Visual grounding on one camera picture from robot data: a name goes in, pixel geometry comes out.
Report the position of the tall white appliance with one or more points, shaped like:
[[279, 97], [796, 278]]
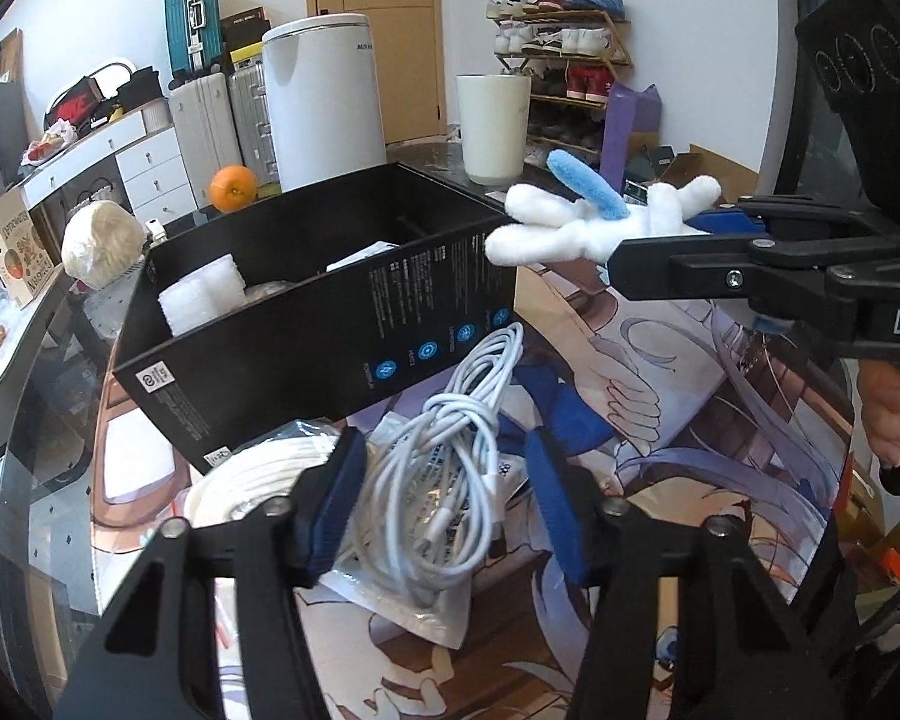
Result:
[[322, 105]]

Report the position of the black bag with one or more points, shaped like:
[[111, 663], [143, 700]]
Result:
[[141, 88]]

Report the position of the small white device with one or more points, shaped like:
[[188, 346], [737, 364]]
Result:
[[157, 229]]

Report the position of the shoe rack with shoes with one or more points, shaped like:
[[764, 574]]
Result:
[[562, 37]]

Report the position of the person's right hand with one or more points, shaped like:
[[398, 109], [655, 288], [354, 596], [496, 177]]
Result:
[[885, 420]]

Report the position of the cardboard fruit box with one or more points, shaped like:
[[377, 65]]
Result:
[[19, 247]]

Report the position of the white oval mirror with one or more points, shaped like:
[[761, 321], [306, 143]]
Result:
[[116, 66]]

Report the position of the white suitcase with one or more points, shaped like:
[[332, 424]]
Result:
[[202, 142]]

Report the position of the red and black shoe box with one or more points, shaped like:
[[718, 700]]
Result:
[[75, 101]]

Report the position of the teal suitcase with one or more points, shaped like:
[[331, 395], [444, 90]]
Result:
[[191, 22]]

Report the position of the brown cardboard box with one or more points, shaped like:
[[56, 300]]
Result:
[[11, 56]]

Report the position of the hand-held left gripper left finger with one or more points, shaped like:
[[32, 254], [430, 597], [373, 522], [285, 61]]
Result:
[[334, 510]]

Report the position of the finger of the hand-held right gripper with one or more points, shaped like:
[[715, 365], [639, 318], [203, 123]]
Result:
[[682, 266], [727, 223]]

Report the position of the white cylindrical bin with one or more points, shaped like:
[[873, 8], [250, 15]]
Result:
[[493, 127]]

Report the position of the open cardboard carton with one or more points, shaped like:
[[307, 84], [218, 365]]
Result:
[[720, 172]]

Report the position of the white and blue plush toy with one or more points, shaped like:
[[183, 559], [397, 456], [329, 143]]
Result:
[[562, 232]]

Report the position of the clear plastic zip bag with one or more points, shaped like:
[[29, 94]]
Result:
[[420, 622]]

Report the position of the orange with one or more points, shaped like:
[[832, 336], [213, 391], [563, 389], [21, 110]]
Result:
[[234, 187]]

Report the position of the cream round bundle in bag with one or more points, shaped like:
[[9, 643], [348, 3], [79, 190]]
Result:
[[105, 244]]

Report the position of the printed anime mat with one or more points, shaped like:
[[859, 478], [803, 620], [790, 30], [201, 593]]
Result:
[[705, 405]]

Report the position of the white side table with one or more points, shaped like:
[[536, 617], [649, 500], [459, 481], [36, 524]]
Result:
[[22, 345]]

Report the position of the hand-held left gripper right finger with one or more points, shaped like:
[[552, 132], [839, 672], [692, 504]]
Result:
[[559, 510]]

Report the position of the purple box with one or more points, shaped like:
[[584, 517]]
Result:
[[630, 127]]

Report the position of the silver suitcase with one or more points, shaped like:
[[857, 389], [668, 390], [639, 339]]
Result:
[[251, 120]]

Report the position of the white drawer desk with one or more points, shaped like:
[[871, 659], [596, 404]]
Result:
[[150, 165]]

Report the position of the white foam piece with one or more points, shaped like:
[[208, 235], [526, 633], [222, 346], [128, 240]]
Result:
[[202, 292]]

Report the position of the dark brown box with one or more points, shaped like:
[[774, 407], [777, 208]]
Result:
[[246, 28]]

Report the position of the black cardboard box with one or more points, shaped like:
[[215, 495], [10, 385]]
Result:
[[307, 330]]

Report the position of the wooden shoe rack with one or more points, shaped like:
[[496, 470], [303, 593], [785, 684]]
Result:
[[622, 52]]

